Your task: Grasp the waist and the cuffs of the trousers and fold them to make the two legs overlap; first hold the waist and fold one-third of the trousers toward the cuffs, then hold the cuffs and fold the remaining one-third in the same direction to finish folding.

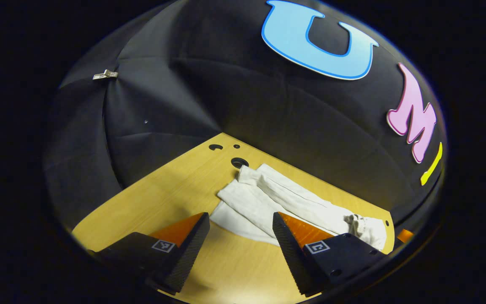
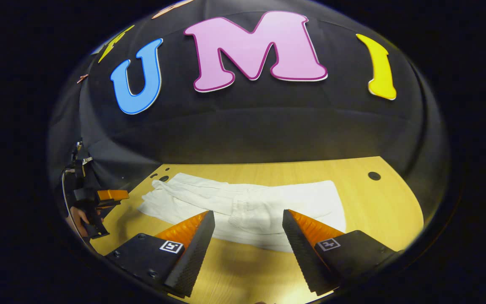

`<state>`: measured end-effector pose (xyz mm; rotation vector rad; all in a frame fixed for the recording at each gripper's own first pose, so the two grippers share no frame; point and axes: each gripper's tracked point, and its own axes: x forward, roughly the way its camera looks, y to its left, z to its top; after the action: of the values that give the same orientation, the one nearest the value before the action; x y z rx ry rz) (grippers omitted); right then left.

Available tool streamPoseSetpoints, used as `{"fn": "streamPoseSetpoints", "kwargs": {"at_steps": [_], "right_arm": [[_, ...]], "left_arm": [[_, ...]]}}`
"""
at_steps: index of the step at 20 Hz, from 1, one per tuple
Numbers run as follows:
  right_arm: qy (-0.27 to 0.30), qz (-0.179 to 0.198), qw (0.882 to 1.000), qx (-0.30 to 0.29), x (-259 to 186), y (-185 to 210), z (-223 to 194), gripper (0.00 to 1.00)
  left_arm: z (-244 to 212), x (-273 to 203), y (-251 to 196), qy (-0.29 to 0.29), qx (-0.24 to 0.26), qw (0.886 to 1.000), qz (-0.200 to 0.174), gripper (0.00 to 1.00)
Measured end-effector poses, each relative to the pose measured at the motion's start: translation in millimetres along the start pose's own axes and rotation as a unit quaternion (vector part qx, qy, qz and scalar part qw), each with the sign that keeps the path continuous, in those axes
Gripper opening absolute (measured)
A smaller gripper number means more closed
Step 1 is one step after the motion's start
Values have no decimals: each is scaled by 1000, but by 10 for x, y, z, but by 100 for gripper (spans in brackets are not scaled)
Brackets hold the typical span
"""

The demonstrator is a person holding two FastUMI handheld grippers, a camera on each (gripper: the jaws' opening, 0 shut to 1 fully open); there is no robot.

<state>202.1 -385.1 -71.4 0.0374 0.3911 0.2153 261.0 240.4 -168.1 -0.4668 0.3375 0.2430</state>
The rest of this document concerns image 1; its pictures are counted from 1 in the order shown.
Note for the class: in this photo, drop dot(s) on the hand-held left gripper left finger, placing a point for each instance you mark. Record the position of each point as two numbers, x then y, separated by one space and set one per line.
188 253

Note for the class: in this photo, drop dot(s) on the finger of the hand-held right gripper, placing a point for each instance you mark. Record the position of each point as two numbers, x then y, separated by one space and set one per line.
405 235

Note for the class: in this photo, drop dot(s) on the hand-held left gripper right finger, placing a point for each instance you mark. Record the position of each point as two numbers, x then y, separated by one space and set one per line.
293 257

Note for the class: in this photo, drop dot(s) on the white jeans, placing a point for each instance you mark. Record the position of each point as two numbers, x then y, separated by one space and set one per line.
268 194

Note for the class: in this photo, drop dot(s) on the small white clip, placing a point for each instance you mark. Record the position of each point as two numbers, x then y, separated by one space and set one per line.
105 74

